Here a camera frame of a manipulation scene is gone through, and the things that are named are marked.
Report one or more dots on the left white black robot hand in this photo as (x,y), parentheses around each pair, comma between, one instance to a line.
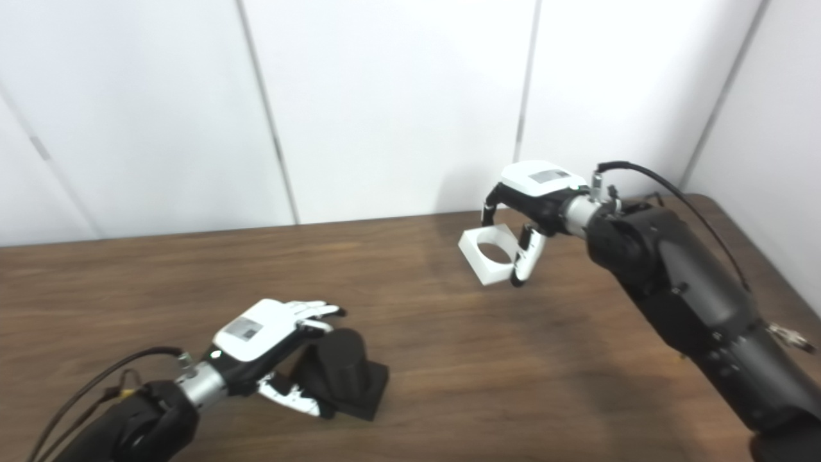
(256,333)

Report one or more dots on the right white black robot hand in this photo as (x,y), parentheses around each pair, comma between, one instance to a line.
(539,186)

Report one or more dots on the white square piece with hole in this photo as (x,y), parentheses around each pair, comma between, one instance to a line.
(494,273)

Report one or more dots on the black peg with square base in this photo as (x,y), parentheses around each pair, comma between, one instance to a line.
(346,372)

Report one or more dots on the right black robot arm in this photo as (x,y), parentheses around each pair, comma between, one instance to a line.
(693,295)

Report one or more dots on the gray wall post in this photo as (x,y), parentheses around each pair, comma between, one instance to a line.
(58,183)

